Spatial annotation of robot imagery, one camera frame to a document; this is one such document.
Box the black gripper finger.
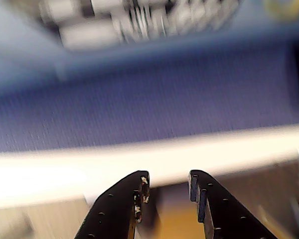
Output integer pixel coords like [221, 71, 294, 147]
[74, 170, 150, 239]
[188, 169, 278, 239]

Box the light blue toy kitchen cabinet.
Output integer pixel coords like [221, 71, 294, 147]
[0, 0, 299, 93]

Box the grey and yellow box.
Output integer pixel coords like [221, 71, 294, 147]
[149, 186, 202, 239]

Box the blue woven mat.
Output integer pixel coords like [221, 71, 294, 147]
[0, 42, 299, 154]

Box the black white dish rack sticker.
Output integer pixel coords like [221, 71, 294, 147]
[37, 0, 242, 52]

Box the yellow ring handle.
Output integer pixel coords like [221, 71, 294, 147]
[263, 0, 299, 20]

